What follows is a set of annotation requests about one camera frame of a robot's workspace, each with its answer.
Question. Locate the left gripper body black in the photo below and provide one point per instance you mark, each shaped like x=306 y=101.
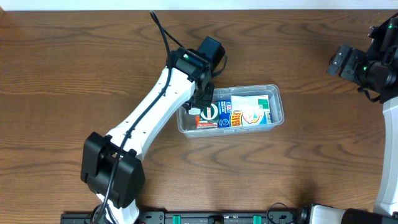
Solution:
x=202 y=96

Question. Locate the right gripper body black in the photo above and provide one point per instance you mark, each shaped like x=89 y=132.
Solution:
x=347 y=63

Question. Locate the blue Kool Fever box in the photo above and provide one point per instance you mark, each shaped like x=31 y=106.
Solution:
x=234 y=114

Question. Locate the green Zam-Buk box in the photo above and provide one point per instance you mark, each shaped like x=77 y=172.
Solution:
x=210 y=114

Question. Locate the red white medicine box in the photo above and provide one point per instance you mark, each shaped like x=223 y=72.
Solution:
x=203 y=124

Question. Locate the white green medicine box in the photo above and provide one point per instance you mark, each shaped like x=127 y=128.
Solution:
x=251 y=103

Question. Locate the dark bottle white cap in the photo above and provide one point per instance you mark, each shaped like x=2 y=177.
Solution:
x=194 y=111

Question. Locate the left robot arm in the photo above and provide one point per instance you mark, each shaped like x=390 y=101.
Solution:
x=112 y=164

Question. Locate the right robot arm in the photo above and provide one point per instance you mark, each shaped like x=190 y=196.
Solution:
x=385 y=206

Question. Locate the clear plastic container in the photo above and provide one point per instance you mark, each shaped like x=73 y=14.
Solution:
x=187 y=125

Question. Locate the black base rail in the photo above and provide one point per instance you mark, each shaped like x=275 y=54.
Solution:
x=277 y=216

